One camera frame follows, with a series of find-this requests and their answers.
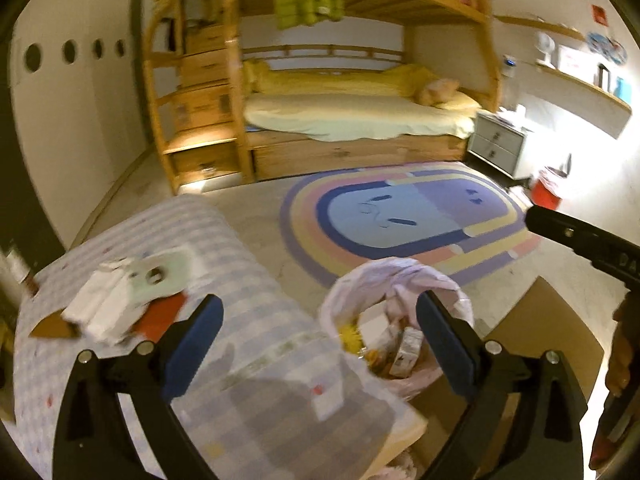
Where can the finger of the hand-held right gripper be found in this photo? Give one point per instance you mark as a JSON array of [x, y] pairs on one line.
[[560, 227]]

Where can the white tissue pack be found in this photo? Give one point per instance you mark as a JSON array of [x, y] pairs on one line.
[[520, 111]]

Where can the pale green card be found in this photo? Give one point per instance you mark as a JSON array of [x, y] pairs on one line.
[[167, 265]]

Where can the brown bottle with white cap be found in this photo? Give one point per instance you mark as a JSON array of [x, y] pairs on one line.
[[19, 270]]

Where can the pale yellow mattress sheet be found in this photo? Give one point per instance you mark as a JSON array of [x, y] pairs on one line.
[[350, 117]]

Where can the beige carton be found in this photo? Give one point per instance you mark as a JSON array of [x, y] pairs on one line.
[[406, 352]]

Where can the white and pink box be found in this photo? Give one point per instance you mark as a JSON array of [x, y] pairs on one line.
[[575, 60]]

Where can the blue round wall decoration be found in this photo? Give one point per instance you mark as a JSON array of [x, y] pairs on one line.
[[606, 47]]

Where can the pale pink trash bag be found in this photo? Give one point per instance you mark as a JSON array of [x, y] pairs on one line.
[[385, 272]]

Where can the yellow blanket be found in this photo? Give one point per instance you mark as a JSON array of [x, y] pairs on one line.
[[325, 82]]

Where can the white wardrobe with round holes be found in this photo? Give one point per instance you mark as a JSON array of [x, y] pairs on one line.
[[75, 125]]

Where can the white paper scrap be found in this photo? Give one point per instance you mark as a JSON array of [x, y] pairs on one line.
[[329, 402]]

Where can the table with checked tablecloth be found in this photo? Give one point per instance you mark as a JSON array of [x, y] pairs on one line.
[[260, 310]]

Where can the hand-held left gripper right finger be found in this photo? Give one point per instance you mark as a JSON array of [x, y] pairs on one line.
[[445, 345]]

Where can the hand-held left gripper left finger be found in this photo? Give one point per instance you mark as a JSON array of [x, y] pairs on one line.
[[195, 347]]

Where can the grey nightstand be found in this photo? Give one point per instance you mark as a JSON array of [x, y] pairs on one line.
[[497, 142]]

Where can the teal box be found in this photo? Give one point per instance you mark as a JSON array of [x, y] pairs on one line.
[[623, 89]]

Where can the grey garment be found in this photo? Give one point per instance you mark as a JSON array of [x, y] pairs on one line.
[[195, 2]]

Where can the pastel oval rug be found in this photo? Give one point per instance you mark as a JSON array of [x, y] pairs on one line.
[[400, 210]]

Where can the white desk fan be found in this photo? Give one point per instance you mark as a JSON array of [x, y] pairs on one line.
[[546, 47]]

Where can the red cardboard box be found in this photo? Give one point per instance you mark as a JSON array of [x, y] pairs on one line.
[[162, 315]]

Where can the tan plush toy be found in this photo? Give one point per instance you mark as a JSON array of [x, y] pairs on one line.
[[435, 92]]

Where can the curved wooden wall shelf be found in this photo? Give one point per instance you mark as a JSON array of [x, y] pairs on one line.
[[590, 87]]

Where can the thin wooden wall shelf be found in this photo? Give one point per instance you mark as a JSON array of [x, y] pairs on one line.
[[545, 25]]

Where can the small photo frame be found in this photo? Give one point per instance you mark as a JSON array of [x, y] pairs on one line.
[[603, 75]]

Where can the red wall sign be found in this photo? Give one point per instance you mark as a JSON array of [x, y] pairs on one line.
[[600, 15]]

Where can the person's right hand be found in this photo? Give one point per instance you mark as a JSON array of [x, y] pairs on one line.
[[622, 355]]

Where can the wooden stair drawer unit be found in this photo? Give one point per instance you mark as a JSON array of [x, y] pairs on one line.
[[200, 105]]

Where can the red waste bin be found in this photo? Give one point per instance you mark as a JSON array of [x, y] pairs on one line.
[[547, 190]]

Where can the wooden bunk bed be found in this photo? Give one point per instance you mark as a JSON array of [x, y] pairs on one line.
[[350, 155]]

